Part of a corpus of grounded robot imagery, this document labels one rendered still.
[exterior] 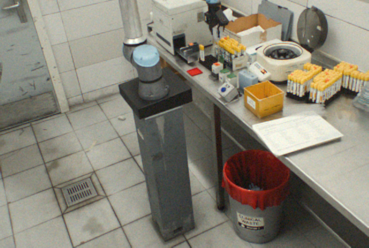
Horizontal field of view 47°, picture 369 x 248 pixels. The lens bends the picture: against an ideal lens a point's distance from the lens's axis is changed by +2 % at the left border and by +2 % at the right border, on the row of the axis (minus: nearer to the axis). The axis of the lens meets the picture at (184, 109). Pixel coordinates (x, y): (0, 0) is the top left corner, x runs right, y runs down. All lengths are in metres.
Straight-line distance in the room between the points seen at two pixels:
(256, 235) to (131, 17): 1.36
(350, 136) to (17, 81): 2.70
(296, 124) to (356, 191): 0.42
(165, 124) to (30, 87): 1.92
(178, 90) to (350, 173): 0.87
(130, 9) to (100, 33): 1.82
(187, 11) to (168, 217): 1.19
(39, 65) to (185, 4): 1.63
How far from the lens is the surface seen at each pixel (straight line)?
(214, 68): 2.22
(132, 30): 2.00
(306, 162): 1.69
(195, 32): 2.55
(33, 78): 3.71
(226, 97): 2.00
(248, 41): 2.41
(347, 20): 2.24
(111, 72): 3.93
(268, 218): 2.37
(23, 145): 3.63
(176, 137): 2.12
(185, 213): 2.48
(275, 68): 2.14
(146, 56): 1.90
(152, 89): 1.96
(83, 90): 3.92
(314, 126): 1.86
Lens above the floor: 1.96
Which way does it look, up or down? 33 degrees down
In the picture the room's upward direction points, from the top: 6 degrees counter-clockwise
